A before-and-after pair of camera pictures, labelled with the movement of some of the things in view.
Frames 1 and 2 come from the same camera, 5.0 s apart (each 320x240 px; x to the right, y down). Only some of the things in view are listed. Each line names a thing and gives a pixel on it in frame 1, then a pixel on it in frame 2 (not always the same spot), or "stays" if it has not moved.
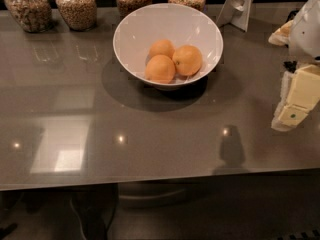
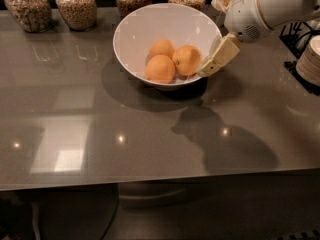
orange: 160,69 stays
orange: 188,60 stays
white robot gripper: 306,34 to 242,17
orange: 161,47 stays
